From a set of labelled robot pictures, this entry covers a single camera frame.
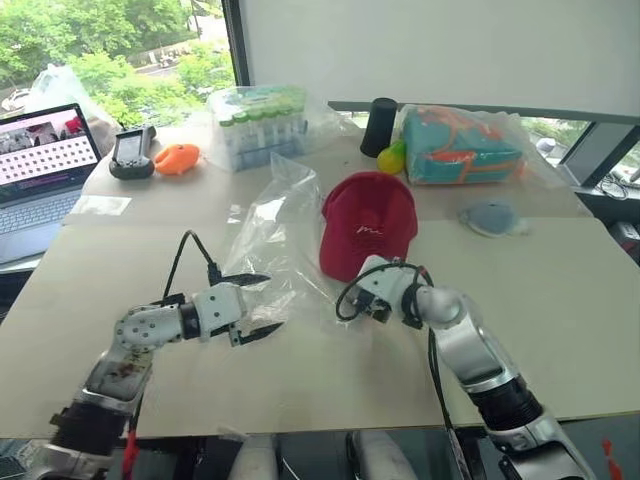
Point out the small white sheet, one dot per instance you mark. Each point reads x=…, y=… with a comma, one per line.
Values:
x=102, y=205

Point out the black cylinder speaker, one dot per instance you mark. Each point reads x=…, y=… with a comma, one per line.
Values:
x=379, y=127

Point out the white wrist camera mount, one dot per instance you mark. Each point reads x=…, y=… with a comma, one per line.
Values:
x=220, y=305
x=382, y=280

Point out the dark window frame post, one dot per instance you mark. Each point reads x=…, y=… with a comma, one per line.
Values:
x=236, y=40

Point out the orange fish toy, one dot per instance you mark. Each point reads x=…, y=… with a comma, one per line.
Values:
x=177, y=159

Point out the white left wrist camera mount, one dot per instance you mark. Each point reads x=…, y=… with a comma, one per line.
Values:
x=220, y=305

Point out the dark window sill rail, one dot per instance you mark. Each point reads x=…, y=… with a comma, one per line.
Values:
x=500, y=111

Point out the bag of test tubes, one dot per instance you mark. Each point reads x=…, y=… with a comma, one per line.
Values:
x=262, y=127

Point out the grey blue plush toy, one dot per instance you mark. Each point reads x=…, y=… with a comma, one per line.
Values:
x=492, y=217

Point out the red baseball cap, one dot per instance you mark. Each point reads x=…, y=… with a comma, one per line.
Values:
x=367, y=220

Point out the teal orange pack in bag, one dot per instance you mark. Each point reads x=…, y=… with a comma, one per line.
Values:
x=460, y=150

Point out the white rounded cover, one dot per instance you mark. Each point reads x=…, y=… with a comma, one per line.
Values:
x=257, y=457
x=382, y=455

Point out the grey monitor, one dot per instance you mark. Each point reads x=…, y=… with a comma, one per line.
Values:
x=595, y=155

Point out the clear plastic bag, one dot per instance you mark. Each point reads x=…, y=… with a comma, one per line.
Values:
x=280, y=225

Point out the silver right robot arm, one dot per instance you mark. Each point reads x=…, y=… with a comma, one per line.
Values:
x=480, y=360

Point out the open grey laptop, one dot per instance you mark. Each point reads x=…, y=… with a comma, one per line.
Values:
x=35, y=190

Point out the white plastic bag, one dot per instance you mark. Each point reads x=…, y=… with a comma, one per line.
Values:
x=65, y=95

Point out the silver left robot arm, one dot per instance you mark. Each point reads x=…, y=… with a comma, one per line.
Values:
x=135, y=340

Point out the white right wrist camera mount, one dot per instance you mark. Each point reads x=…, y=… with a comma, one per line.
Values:
x=382, y=280

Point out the black handheld controller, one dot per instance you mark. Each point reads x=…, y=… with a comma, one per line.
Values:
x=131, y=152

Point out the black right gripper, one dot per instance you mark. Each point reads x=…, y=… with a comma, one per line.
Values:
x=372, y=306

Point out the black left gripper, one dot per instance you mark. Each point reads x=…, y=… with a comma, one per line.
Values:
x=222, y=331

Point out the yellow green pear toy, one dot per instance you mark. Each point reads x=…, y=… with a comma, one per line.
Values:
x=391, y=159

